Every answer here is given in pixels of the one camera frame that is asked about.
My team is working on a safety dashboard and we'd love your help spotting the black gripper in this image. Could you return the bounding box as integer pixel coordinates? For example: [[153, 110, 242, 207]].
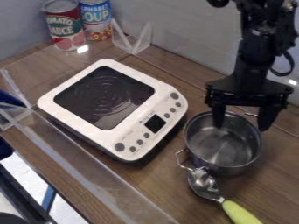
[[205, 75, 294, 131]]

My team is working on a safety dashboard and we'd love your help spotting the silver pot with handles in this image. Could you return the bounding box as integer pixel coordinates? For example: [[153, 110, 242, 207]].
[[175, 111, 263, 176]]

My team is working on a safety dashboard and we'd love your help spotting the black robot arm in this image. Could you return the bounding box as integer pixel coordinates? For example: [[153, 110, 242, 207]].
[[206, 0, 299, 131]]

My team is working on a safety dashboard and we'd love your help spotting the white and black stove top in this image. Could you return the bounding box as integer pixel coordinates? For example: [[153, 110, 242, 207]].
[[38, 59, 189, 162]]

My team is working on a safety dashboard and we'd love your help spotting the clear acrylic front barrier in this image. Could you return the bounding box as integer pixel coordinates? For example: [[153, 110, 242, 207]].
[[0, 69, 181, 224]]

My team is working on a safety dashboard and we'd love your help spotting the alphabet soup can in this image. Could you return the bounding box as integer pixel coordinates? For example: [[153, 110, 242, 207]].
[[79, 0, 112, 41]]

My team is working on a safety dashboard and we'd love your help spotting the tomato sauce can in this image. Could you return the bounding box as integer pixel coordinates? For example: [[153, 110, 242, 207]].
[[42, 0, 86, 51]]

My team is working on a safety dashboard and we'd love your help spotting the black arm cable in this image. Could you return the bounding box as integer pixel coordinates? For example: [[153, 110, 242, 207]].
[[270, 49, 297, 77]]

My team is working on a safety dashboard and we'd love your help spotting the spoon with green handle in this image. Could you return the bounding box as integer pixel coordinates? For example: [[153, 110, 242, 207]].
[[189, 168, 263, 224]]

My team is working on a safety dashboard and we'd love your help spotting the clear acrylic corner bracket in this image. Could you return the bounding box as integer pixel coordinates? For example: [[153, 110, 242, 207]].
[[111, 18, 153, 55]]

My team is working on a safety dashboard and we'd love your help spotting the black metal table frame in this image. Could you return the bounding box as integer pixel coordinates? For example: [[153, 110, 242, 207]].
[[0, 164, 58, 224]]

